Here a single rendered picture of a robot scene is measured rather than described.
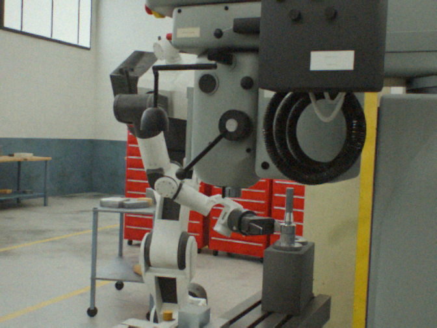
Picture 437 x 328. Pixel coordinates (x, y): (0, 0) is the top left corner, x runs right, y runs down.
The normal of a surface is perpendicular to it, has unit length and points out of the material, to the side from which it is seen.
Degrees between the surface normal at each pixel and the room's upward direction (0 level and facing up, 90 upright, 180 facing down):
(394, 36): 90
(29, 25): 90
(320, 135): 90
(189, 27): 90
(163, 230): 61
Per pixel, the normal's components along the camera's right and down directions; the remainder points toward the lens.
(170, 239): -0.15, -0.46
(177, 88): 0.54, -0.02
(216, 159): -0.43, 0.34
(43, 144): 0.90, 0.06
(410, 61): -0.44, 0.03
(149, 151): -0.13, 0.49
